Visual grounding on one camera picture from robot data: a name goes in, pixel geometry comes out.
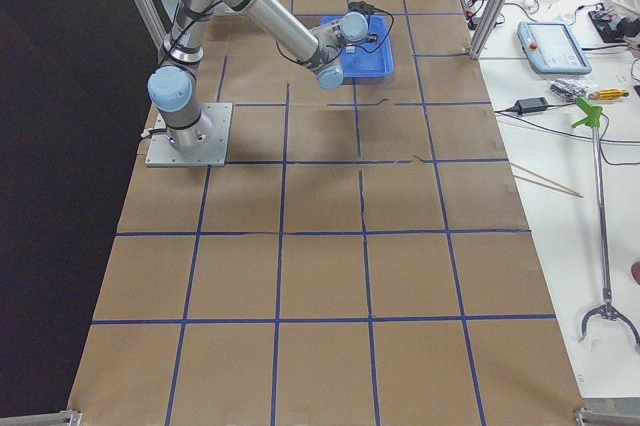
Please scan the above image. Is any long reach grabber tool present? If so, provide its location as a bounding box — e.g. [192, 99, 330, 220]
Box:
[580, 127, 639, 351]

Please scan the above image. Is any computer mouse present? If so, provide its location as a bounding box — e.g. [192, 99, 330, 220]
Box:
[522, 0, 539, 14]

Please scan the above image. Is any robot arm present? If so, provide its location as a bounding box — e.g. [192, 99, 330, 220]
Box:
[147, 0, 369, 152]

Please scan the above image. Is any wooden chopstick pair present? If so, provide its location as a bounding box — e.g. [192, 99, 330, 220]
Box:
[509, 162, 583, 198]

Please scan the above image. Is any blue plastic tray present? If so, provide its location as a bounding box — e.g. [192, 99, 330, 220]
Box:
[340, 15, 395, 80]

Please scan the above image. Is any right side frame post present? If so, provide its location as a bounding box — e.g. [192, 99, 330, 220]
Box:
[467, 0, 532, 61]

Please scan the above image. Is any black power adapter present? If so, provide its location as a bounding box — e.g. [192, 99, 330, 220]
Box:
[513, 97, 549, 116]

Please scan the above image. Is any yellow tool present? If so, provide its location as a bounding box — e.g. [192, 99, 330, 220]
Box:
[588, 88, 629, 101]

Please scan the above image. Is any teach pendant tablet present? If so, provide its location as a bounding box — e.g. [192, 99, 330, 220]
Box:
[517, 22, 592, 75]

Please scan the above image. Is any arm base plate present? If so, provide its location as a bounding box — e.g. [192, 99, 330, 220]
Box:
[145, 102, 233, 167]

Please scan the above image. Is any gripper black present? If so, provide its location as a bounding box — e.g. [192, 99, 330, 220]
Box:
[348, 1, 378, 14]

